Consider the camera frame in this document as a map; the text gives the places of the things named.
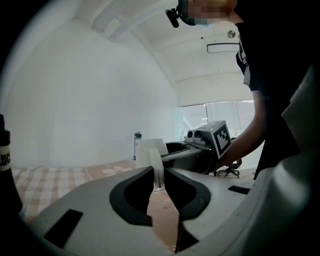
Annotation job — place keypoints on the person's black shirt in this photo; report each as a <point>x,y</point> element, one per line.
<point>275,75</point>

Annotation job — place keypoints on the blue face mask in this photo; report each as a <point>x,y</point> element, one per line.
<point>202,22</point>

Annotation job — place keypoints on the person's right forearm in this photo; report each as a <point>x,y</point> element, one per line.
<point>247,140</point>

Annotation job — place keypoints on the black bottle with white label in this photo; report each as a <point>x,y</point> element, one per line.
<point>6,162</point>

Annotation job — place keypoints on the person's head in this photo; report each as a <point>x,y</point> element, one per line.
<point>212,7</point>

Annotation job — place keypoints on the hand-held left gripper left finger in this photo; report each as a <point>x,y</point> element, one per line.
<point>100,225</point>

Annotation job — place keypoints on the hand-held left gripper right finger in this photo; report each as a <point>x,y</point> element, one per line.
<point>215,200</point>

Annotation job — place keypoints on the black head-mounted camera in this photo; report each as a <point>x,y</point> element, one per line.
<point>173,17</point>

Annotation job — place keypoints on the office chair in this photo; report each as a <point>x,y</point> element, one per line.
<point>231,170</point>

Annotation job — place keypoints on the checked floral tablecloth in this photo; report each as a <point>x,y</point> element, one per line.
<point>50,180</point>

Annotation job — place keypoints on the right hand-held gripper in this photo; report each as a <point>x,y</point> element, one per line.
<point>215,135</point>

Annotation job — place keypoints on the white canister with dark cap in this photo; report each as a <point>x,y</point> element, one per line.
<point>137,146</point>

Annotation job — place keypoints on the window blinds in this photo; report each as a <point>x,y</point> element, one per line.
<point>245,116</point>

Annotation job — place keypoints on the round ceiling fixture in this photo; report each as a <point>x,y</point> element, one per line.
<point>231,34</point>

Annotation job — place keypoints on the rectangular ceiling light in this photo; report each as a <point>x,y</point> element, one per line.
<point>222,48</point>

